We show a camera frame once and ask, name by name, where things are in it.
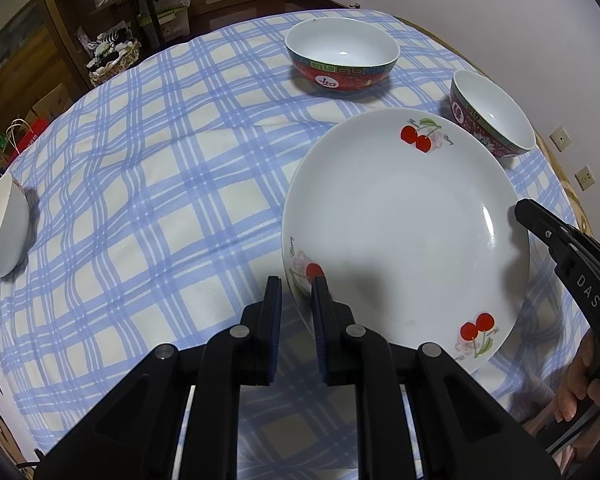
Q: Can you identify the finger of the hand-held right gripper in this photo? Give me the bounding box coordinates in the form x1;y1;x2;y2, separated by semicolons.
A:
513;199;579;262

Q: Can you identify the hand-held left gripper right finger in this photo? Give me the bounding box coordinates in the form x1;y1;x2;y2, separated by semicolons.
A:
311;276;562;480

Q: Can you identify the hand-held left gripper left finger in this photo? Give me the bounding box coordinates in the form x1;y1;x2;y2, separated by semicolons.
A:
32;275;283;480

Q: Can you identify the white cherry print plate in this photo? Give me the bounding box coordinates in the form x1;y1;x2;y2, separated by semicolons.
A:
281;107;531;377

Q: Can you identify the small red patterned bowl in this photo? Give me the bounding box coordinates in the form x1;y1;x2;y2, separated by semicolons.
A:
448;69;537;159

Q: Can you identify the large bowl with red seal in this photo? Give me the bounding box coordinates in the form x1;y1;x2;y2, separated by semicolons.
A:
285;17;401;99

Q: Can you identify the plain white bowl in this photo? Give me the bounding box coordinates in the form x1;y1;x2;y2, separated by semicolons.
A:
0;172;31;279

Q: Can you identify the person's right hand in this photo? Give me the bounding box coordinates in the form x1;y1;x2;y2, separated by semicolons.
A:
554;331;594;422

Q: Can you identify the blue plaid cloth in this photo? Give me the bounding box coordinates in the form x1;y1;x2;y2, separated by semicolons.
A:
0;10;588;480

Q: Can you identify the wicker basket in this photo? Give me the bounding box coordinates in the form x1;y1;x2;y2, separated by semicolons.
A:
87;20;143;83

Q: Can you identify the red paper bag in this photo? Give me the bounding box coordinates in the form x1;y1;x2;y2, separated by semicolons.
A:
5;117;48;157

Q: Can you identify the brown cardboard box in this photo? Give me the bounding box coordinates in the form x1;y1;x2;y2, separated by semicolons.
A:
32;84;73;121

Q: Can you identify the clear plastic storage box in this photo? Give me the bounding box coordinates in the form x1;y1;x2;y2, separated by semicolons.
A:
137;0;191;43

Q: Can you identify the striped black white cloth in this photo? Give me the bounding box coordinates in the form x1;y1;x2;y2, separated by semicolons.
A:
87;22;136;56

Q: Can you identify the black stand table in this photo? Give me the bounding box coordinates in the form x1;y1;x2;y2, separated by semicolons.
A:
95;0;181;51

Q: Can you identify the wooden shelf cabinet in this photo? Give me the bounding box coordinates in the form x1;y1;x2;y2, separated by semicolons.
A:
0;0;196;106

